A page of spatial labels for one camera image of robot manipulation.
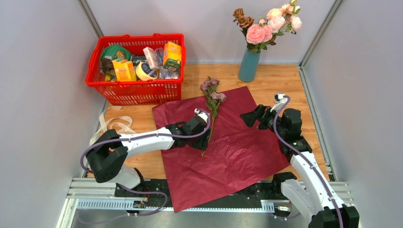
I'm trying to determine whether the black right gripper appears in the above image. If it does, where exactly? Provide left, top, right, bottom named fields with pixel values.
left=240, top=104, right=286, bottom=138

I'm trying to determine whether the dark red wrapping paper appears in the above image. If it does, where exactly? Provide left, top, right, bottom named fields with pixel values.
left=162, top=86, right=289, bottom=212

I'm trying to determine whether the mauve flower stem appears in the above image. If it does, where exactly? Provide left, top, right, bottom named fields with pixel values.
left=200, top=76, right=227, bottom=142

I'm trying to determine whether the pink flower stem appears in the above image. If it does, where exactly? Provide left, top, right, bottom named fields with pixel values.
left=245, top=19, right=275, bottom=54

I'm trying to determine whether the pink flower bouquet brown wrap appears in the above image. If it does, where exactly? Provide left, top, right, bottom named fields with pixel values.
left=232, top=0, right=302, bottom=45

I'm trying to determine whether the white printed ribbon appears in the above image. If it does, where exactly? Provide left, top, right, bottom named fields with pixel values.
left=89, top=105, right=136, bottom=145

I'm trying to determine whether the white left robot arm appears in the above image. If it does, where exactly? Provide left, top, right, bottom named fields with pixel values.
left=80, top=110, right=211, bottom=197

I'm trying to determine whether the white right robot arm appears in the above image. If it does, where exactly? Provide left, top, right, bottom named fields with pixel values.
left=240, top=104, right=360, bottom=228

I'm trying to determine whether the teal ceramic vase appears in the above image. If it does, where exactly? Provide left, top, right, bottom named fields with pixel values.
left=238, top=50, right=260, bottom=82

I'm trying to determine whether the red plastic shopping basket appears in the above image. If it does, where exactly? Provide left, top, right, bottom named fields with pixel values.
left=85, top=33, right=186, bottom=105

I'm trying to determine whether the clear plastic bottle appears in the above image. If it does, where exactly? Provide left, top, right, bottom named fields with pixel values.
left=154, top=47, right=180, bottom=79

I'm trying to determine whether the orange green box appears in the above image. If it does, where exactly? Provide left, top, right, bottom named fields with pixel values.
left=163, top=42, right=182, bottom=72

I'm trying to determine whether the yellow tape roll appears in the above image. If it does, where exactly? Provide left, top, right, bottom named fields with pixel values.
left=135, top=61, right=159, bottom=81

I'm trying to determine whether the white small box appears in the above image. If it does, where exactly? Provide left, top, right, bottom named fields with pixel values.
left=143, top=47, right=160, bottom=70

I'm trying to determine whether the orange juice carton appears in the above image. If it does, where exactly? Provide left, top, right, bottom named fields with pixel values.
left=112, top=58, right=137, bottom=82

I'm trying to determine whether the green snack bag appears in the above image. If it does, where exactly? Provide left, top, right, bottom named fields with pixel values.
left=100, top=44, right=132, bottom=60

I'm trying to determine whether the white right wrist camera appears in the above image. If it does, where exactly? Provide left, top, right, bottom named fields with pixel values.
left=270, top=93, right=289, bottom=113

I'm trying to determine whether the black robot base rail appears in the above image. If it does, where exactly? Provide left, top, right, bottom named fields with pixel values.
left=67, top=178, right=350, bottom=213

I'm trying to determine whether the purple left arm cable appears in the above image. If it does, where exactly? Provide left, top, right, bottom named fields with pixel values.
left=79, top=108, right=211, bottom=218

